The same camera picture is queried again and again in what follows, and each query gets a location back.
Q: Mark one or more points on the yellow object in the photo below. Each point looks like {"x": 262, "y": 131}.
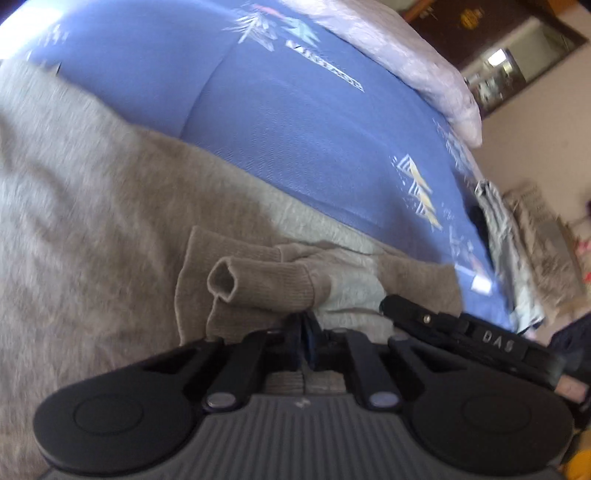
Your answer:
{"x": 579, "y": 466}

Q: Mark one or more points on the person's right hand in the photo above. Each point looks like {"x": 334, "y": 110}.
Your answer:
{"x": 570, "y": 388}

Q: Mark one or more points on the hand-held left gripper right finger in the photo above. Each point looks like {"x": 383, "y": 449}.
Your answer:
{"x": 310, "y": 339}

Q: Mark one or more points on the grey-green clothes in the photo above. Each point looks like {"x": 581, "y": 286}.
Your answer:
{"x": 505, "y": 240}

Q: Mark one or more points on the pale pink pillow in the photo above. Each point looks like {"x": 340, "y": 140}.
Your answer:
{"x": 415, "y": 60}

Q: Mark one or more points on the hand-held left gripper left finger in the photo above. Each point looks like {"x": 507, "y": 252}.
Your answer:
{"x": 295, "y": 339}

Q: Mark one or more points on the beige clothes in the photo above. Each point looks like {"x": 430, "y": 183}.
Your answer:
{"x": 545, "y": 249}

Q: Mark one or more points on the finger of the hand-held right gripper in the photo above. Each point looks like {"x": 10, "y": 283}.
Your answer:
{"x": 415, "y": 314}

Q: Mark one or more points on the dark wooden cabinet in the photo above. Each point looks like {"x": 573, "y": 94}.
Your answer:
{"x": 485, "y": 41}

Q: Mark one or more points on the dark blue cloth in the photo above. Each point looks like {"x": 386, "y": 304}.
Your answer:
{"x": 575, "y": 339}

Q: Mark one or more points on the grey-brown knit sweater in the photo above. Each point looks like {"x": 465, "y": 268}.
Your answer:
{"x": 92, "y": 207}

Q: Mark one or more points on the blue printed bed sheet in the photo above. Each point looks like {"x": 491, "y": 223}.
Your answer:
{"x": 300, "y": 138}

